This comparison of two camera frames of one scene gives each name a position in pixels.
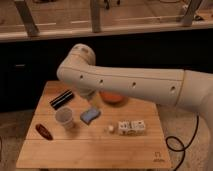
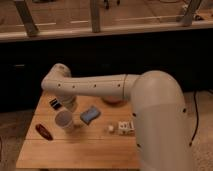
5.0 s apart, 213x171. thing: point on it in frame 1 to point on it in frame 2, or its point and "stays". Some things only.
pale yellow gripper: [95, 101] to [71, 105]
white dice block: [131, 128] stays
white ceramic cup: [64, 116] stays
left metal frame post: [27, 19] stays
